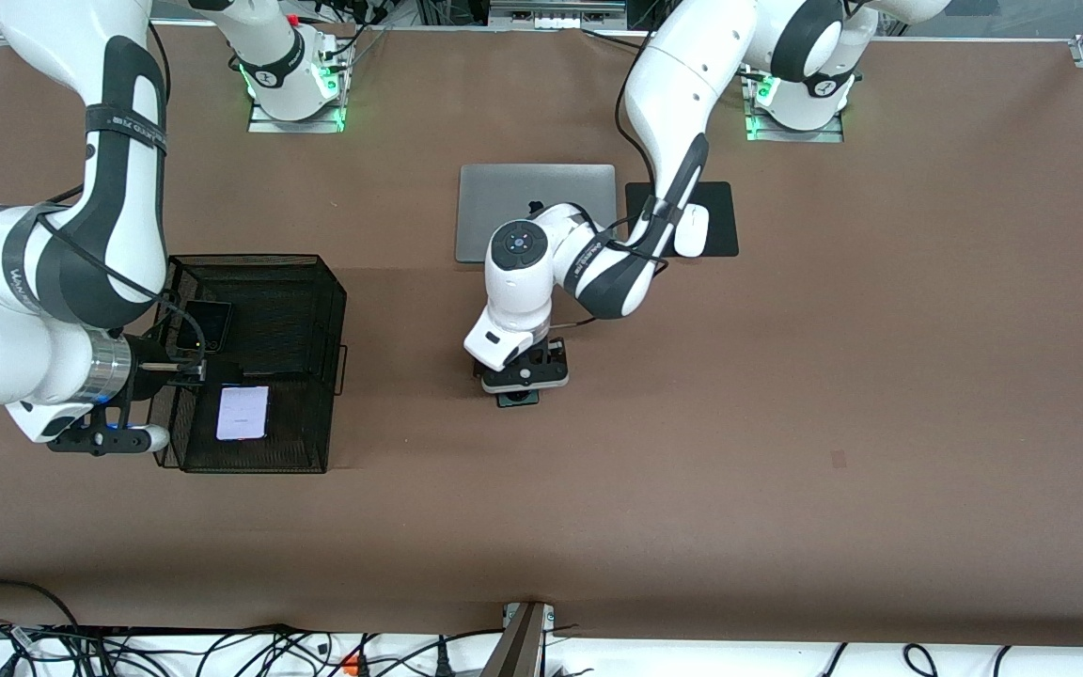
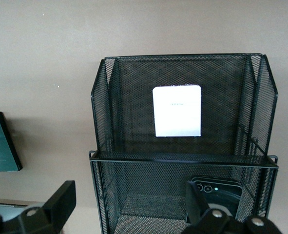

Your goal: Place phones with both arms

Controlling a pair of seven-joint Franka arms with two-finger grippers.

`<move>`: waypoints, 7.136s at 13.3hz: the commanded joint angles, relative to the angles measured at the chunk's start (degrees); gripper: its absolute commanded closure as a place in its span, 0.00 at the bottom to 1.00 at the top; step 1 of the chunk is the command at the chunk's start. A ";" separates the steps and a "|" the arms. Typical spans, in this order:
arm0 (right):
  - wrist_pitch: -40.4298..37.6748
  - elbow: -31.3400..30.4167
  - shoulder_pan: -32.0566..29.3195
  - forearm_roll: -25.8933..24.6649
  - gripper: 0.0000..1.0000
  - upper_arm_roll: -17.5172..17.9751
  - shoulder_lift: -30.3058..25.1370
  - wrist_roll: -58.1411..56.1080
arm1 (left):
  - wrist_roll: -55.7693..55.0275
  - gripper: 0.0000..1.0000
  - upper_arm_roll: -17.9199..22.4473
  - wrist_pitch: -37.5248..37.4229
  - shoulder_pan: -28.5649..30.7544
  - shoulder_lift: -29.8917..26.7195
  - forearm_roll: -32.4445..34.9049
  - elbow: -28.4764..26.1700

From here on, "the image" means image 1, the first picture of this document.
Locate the black wire mesh basket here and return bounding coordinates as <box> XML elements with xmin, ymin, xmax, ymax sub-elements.
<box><xmin>144</xmin><ymin>253</ymin><xmax>350</xmax><ymax>474</ymax></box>

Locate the black cable on table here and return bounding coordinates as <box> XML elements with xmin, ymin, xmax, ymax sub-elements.
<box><xmin>582</xmin><ymin>28</ymin><xmax>655</xmax><ymax>57</ymax></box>

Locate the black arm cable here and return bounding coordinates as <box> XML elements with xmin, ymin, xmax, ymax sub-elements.
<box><xmin>34</xmin><ymin>19</ymin><xmax>209</xmax><ymax>363</ymax></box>
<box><xmin>546</xmin><ymin>56</ymin><xmax>683</xmax><ymax>332</ymax></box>

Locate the silver closed laptop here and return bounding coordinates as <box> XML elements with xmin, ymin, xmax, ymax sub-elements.
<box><xmin>454</xmin><ymin>164</ymin><xmax>618</xmax><ymax>264</ymax></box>

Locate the white lilac flip phone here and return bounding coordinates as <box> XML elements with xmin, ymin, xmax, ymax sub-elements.
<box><xmin>215</xmin><ymin>385</ymin><xmax>272</xmax><ymax>443</ymax></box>

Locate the aluminium camera post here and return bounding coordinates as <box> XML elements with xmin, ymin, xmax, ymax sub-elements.
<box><xmin>480</xmin><ymin>602</ymin><xmax>557</xmax><ymax>677</ymax></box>

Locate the black mouse pad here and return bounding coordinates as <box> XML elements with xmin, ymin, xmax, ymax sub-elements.
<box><xmin>624</xmin><ymin>181</ymin><xmax>740</xmax><ymax>259</ymax></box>

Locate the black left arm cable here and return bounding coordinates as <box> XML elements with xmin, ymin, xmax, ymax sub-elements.
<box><xmin>546</xmin><ymin>56</ymin><xmax>683</xmax><ymax>332</ymax></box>

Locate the black looped floor cable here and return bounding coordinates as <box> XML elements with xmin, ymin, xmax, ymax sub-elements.
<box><xmin>0</xmin><ymin>578</ymin><xmax>84</xmax><ymax>633</ymax></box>

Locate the white computer mouse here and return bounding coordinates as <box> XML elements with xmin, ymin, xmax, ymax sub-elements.
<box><xmin>673</xmin><ymin>203</ymin><xmax>711</xmax><ymax>259</ymax></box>

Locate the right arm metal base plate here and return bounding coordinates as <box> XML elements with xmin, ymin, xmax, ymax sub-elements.
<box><xmin>248</xmin><ymin>94</ymin><xmax>347</xmax><ymax>134</ymax></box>

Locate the white power strip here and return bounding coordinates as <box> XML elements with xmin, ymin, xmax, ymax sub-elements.
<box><xmin>488</xmin><ymin>0</ymin><xmax>629</xmax><ymax>31</ymax></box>

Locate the black power strip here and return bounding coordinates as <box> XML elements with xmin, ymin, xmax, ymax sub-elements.
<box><xmin>43</xmin><ymin>621</ymin><xmax>317</xmax><ymax>642</ymax></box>

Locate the black flip phone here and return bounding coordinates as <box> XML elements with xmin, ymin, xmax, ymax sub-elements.
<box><xmin>174</xmin><ymin>300</ymin><xmax>233</xmax><ymax>354</ymax></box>

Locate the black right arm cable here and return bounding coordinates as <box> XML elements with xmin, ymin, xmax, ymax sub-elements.
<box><xmin>34</xmin><ymin>19</ymin><xmax>209</xmax><ymax>363</ymax></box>

